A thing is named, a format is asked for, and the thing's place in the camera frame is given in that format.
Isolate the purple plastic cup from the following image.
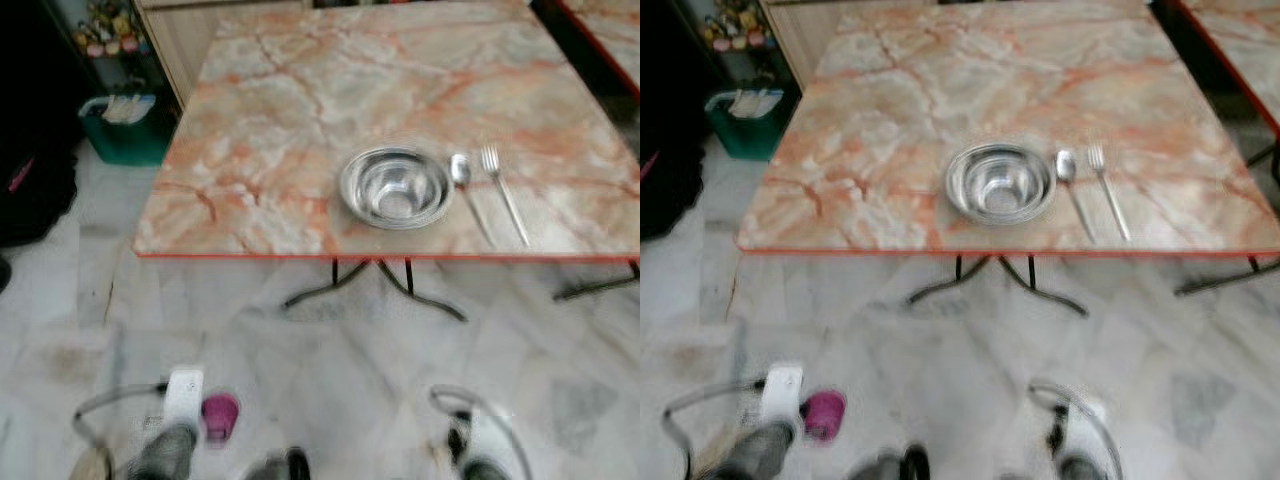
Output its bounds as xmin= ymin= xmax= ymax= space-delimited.
xmin=201 ymin=392 xmax=242 ymax=444
xmin=803 ymin=389 xmax=847 ymax=442

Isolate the grey black robot leg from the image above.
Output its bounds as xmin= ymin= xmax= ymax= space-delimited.
xmin=848 ymin=442 xmax=934 ymax=480
xmin=244 ymin=446 xmax=314 ymax=480

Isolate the curved black table leg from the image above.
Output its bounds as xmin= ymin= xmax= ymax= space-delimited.
xmin=1174 ymin=255 xmax=1280 ymax=297
xmin=906 ymin=254 xmax=1089 ymax=318
xmin=553 ymin=262 xmax=641 ymax=302
xmin=283 ymin=258 xmax=468 ymax=323

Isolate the round steel bowl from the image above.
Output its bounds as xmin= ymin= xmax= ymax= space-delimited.
xmin=945 ymin=142 xmax=1057 ymax=226
xmin=339 ymin=146 xmax=454 ymax=231

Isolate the steel spoon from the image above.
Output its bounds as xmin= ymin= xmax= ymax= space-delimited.
xmin=1055 ymin=149 xmax=1099 ymax=244
xmin=449 ymin=153 xmax=498 ymax=251

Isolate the steel fork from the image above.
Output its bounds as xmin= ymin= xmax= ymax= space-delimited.
xmin=1086 ymin=144 xmax=1133 ymax=243
xmin=480 ymin=145 xmax=532 ymax=248

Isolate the black bag pink stripe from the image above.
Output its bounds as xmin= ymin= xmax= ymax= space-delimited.
xmin=0 ymin=135 xmax=79 ymax=249
xmin=640 ymin=135 xmax=709 ymax=243

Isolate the green plastic bin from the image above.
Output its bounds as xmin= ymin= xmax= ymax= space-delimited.
xmin=79 ymin=94 xmax=179 ymax=167
xmin=704 ymin=89 xmax=799 ymax=162

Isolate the marble table red edge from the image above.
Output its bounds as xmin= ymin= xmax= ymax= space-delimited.
xmin=556 ymin=0 xmax=641 ymax=99
xmin=1172 ymin=0 xmax=1280 ymax=136

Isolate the dark shelf with figurines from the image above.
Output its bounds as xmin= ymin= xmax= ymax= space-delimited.
xmin=672 ymin=0 xmax=793 ymax=56
xmin=42 ymin=0 xmax=169 ymax=63

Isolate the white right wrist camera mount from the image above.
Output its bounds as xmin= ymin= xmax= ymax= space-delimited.
xmin=1068 ymin=396 xmax=1109 ymax=458
xmin=468 ymin=398 xmax=517 ymax=463

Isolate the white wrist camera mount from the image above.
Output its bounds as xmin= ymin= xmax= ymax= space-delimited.
xmin=468 ymin=398 xmax=517 ymax=463
xmin=762 ymin=362 xmax=805 ymax=424
xmin=163 ymin=367 xmax=207 ymax=428
xmin=1068 ymin=396 xmax=1109 ymax=458

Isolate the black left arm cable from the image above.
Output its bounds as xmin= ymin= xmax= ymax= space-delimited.
xmin=71 ymin=382 xmax=168 ymax=448
xmin=661 ymin=379 xmax=768 ymax=453

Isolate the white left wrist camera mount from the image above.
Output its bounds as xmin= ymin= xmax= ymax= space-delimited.
xmin=163 ymin=367 xmax=207 ymax=428
xmin=762 ymin=362 xmax=805 ymax=424

